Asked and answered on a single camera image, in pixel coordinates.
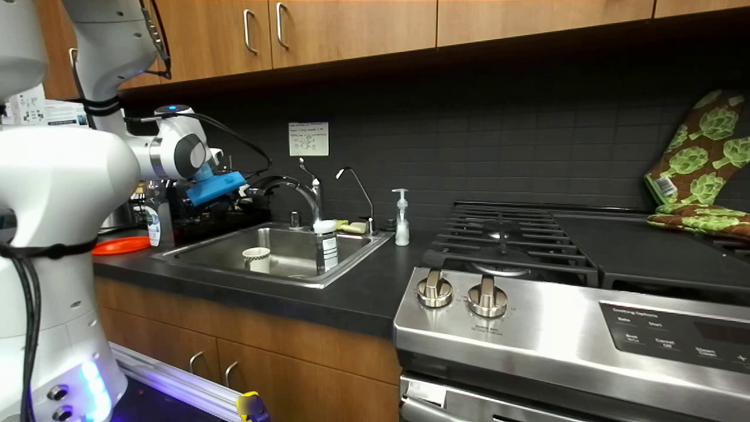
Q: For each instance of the clear soap dispenser bottle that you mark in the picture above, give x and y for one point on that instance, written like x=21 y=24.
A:
x=154 y=226

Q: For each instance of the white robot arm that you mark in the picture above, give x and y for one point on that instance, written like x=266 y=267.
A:
x=59 y=183

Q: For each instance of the clear bottle in sink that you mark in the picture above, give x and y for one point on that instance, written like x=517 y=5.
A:
x=327 y=243

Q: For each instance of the yellow sponge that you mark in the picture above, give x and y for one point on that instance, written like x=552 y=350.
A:
x=352 y=228

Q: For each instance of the chrome sink faucet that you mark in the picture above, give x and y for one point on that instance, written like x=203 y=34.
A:
x=306 y=188

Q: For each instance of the stainless steel sink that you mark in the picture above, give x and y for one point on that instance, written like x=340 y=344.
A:
x=295 y=256

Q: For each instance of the white cup in sink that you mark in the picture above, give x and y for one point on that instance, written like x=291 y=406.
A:
x=256 y=254

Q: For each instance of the black dish rack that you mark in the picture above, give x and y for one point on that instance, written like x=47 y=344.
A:
x=195 y=223

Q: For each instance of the gas stove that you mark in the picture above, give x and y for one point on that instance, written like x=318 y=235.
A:
x=573 y=315

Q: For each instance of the orange plastic plate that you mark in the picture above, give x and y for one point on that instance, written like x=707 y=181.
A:
x=121 y=244

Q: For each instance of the green patterned oven mitt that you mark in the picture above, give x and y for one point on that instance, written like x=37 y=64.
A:
x=707 y=151

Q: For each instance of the white wall notice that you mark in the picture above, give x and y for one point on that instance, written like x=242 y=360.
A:
x=309 y=140

